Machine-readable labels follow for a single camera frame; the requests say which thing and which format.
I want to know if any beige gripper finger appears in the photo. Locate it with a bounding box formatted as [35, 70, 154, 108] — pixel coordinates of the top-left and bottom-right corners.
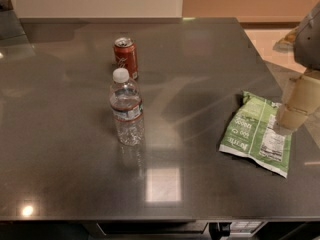
[276, 69, 320, 130]

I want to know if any green jalapeno chip bag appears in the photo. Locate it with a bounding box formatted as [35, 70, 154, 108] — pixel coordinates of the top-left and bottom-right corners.
[219, 91, 291, 178]

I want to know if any red coke can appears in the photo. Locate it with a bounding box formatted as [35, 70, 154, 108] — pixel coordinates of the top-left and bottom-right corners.
[113, 37, 138, 80]

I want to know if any clear plastic water bottle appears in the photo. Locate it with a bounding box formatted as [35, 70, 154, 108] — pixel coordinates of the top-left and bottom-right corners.
[109, 68, 144, 146]

